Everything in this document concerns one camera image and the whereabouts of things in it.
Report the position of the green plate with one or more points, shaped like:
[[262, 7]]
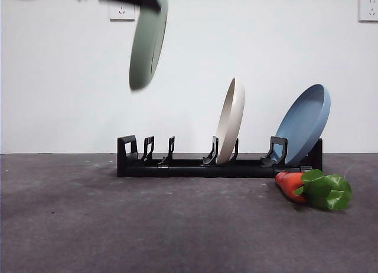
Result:
[[146, 48]]

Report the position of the orange carrot with green leaves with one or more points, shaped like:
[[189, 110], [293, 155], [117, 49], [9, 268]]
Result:
[[291, 185]]

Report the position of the white plate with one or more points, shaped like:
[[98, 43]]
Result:
[[231, 122]]

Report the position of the black plate rack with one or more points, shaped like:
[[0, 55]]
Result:
[[192, 169]]

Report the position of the blue plate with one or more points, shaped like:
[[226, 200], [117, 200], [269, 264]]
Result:
[[304, 125]]

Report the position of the white wall socket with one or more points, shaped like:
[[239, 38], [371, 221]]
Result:
[[121, 13], [369, 8]]

